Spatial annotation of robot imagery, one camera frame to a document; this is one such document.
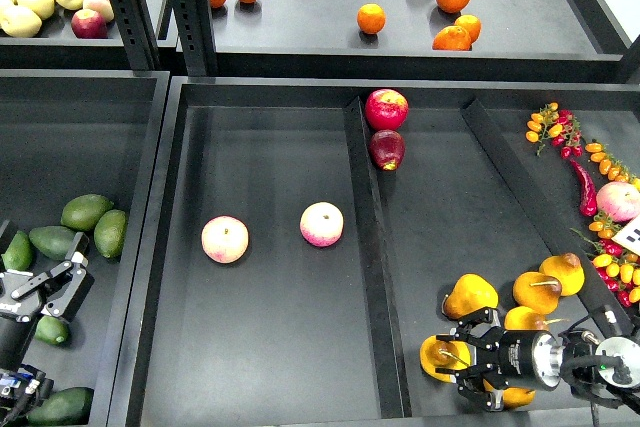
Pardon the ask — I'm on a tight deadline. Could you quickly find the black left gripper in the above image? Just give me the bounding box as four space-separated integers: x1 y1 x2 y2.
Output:
0 220 94 371

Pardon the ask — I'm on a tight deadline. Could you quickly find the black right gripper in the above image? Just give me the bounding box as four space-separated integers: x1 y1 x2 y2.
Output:
435 307 563 412

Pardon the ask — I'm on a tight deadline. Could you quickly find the dark green avocado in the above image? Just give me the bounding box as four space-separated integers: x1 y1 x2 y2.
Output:
35 316 71 346

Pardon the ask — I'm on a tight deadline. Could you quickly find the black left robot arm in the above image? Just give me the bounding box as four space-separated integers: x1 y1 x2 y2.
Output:
1 232 94 426

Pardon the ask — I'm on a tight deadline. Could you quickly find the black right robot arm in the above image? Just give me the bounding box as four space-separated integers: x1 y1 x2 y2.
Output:
420 307 639 413

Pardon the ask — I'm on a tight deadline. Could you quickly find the black left tray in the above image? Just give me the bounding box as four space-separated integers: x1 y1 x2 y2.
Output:
1 69 169 426

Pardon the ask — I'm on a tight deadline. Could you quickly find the black tray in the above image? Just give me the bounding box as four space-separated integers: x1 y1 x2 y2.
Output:
108 78 639 426
1 69 169 426

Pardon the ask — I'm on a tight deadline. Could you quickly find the red chili pepper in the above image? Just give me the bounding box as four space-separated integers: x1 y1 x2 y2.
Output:
569 159 598 217

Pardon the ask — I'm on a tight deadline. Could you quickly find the pink apple left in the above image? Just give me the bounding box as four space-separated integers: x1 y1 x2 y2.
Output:
201 216 249 264

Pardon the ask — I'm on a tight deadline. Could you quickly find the pink apple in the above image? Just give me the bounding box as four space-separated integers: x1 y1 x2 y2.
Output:
201 216 249 264
299 202 344 248
596 181 639 223

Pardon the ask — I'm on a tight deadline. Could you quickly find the pink apple right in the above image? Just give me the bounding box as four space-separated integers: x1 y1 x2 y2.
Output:
596 181 639 223

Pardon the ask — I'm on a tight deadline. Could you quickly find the pink apple centre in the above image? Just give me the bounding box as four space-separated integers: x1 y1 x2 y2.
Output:
299 202 344 248

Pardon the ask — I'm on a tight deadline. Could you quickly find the black middle tray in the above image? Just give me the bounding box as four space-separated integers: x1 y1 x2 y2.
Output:
108 78 639 426

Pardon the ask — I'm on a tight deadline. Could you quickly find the dark red apple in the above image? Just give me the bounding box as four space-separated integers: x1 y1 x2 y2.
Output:
368 129 406 171

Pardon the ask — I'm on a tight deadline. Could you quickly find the cherry tomato bunch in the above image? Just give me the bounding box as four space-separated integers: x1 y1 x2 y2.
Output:
525 102 583 159

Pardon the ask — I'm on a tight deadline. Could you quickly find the red apple on shelf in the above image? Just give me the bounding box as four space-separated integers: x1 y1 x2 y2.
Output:
71 9 108 39

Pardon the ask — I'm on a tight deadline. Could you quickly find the bright red apple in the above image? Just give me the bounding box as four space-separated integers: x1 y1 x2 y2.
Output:
364 89 409 131

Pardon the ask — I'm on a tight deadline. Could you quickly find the black upper shelf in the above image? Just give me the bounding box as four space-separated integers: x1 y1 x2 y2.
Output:
1 0 639 84

